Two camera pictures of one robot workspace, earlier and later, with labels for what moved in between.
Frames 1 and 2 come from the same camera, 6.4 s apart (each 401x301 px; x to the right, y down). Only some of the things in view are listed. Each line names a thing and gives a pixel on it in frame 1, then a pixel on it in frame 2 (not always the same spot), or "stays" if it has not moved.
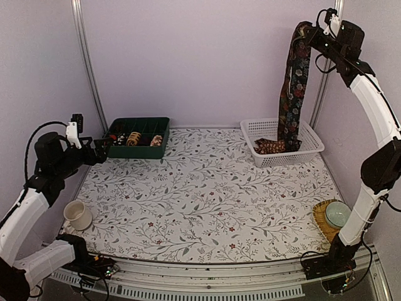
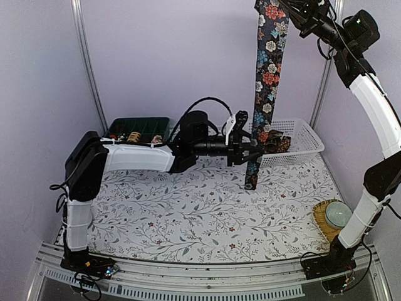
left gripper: [101, 156] to [237, 152]
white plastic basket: [253, 129] stays
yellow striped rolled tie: [133, 138] stays
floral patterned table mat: [207, 202] stays
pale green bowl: [337, 213] stays
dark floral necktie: [294, 100] to [271, 18]
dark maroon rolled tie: [145, 140] stays
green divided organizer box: [137, 137] stays
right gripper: [312, 39] to [310, 15]
